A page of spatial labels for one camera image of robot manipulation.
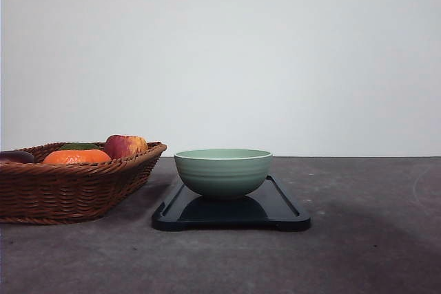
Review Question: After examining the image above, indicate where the dark rectangular tray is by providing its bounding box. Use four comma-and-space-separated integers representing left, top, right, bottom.
152, 176, 311, 231

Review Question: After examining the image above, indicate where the dark green avocado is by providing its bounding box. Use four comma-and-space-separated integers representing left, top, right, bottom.
60, 143, 101, 150

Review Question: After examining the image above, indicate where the dark purple fruit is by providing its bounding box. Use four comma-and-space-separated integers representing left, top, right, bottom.
0, 150, 34, 163

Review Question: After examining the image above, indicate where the red yellow apple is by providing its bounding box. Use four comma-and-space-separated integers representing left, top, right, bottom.
104, 134, 148, 158

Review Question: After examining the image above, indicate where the orange tangerine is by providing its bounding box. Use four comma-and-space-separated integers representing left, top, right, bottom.
43, 149, 112, 164

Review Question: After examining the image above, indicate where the green ceramic bowl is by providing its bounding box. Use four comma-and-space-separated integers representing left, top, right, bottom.
174, 149, 273, 198

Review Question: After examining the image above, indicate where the brown wicker basket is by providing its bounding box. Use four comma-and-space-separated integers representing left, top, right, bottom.
0, 141, 167, 224

